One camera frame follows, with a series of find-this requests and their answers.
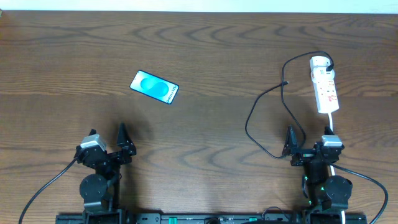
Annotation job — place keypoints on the blue Samsung Galaxy smartphone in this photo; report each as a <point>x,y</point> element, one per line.
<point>154,87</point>

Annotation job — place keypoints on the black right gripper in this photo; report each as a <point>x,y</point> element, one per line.
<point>308,155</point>

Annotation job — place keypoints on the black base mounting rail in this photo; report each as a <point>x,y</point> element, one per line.
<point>156,218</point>

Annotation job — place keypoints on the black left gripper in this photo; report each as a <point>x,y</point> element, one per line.
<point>109,157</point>

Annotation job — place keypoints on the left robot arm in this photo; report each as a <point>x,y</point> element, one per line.
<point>101,190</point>

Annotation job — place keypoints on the white power strip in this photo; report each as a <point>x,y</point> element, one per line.
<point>325,90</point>

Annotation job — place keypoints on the white USB charger adapter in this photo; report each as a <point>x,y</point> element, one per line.
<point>319,65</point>

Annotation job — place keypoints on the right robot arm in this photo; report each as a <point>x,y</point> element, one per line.
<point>328,194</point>

